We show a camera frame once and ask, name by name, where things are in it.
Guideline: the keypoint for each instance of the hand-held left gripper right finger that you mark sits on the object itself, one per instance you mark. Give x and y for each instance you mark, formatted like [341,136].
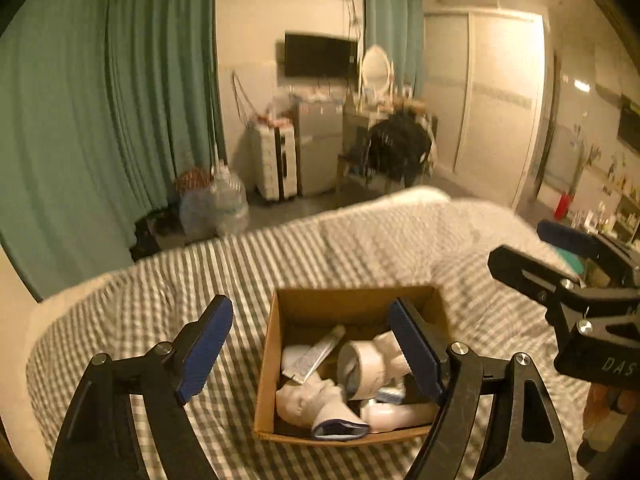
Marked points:
[415,355]

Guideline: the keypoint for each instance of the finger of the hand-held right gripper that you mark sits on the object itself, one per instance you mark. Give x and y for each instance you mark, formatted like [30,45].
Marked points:
[565,237]
[530,275]

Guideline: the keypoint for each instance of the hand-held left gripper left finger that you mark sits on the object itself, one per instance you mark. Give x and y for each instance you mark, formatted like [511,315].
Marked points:
[205,355]

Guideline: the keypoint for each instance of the blue packet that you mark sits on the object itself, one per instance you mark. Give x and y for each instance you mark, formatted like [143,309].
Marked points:
[392,392]

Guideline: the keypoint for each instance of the white tape roll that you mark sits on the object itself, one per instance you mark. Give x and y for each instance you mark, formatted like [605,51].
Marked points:
[367,362]

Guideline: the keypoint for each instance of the white plastic bottle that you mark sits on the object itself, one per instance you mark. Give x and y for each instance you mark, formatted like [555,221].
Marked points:
[395,414]

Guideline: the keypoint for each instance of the white cream tube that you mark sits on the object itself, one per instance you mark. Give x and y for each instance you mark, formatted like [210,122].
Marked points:
[320,352]

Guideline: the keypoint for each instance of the brown cardboard box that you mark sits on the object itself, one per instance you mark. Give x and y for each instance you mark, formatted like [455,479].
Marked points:
[300,310]

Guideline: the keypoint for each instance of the white sock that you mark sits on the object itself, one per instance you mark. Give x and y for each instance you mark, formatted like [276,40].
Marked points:
[305,400]

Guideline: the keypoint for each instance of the person's right hand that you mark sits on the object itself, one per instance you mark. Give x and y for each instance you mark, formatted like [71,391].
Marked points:
[600,410]

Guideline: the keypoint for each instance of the teal stool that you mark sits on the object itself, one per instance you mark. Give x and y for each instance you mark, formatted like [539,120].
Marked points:
[572,261]

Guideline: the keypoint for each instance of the red fire extinguisher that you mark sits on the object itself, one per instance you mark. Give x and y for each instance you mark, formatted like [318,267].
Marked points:
[564,206]

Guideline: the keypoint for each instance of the shelf with small bottles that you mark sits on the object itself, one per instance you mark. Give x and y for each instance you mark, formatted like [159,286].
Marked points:
[610,215]

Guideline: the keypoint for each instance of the clear water jug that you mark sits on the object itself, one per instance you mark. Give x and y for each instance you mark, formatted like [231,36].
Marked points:
[197,212]

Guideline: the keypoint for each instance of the clear plastic bags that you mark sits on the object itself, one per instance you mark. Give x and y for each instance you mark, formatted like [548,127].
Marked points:
[230,200]

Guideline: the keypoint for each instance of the brown patterned bag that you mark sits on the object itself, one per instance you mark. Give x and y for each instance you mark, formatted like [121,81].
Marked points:
[192,179]

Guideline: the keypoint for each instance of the black jacket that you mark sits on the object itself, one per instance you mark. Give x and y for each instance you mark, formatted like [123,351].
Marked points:
[400,145]

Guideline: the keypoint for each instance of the white suitcase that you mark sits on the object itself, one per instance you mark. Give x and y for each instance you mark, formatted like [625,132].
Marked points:
[272,162]

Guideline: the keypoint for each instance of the wooden dressing table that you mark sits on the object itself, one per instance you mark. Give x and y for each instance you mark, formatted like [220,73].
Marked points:
[357,130]

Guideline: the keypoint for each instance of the grey small fridge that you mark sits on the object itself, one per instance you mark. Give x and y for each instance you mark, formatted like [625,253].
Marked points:
[317,147]

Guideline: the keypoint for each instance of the white oval mirror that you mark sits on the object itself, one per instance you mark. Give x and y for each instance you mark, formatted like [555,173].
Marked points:
[375,72]

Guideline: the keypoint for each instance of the green curtain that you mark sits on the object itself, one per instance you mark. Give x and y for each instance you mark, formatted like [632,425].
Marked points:
[100,110]

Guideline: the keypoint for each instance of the teal curtain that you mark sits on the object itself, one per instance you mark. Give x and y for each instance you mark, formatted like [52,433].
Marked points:
[392,25]

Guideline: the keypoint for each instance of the black wall television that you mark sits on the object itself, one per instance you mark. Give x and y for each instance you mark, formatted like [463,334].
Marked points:
[320,55]

